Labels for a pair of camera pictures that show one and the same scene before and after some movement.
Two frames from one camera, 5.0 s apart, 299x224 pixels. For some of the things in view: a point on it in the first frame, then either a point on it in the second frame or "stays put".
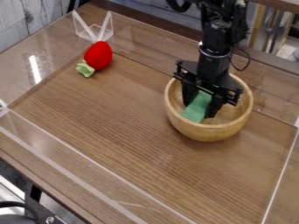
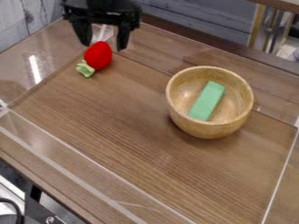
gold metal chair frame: (269, 28) stays put
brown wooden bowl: (220, 127) stays put
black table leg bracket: (45, 217) stays put
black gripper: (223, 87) → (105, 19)
